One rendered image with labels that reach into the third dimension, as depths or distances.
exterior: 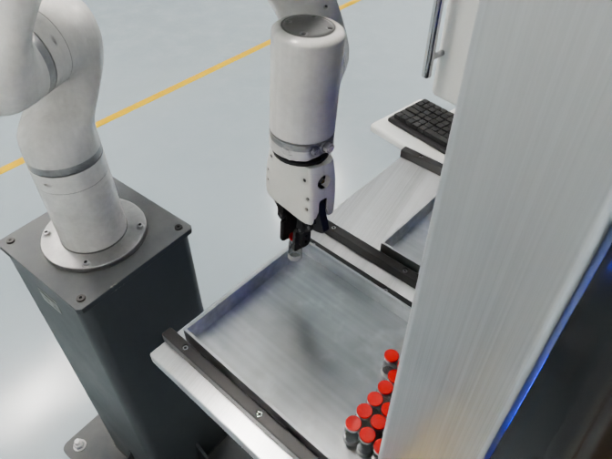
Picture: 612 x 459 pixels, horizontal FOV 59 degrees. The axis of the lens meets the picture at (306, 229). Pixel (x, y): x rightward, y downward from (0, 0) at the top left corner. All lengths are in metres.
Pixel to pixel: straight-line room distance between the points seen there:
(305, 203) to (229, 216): 1.63
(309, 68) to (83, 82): 0.42
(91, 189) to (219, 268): 1.23
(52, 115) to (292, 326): 0.49
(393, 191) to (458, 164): 0.88
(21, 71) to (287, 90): 0.35
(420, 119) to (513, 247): 1.20
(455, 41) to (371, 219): 0.61
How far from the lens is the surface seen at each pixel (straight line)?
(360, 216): 1.03
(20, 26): 0.78
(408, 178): 1.13
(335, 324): 0.86
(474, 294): 0.25
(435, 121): 1.41
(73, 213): 0.98
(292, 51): 0.61
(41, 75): 0.83
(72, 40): 0.87
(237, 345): 0.84
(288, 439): 0.75
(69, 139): 0.91
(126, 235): 1.06
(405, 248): 0.98
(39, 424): 1.93
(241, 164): 2.61
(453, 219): 0.23
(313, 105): 0.64
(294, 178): 0.71
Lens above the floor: 1.58
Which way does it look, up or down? 44 degrees down
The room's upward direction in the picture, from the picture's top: straight up
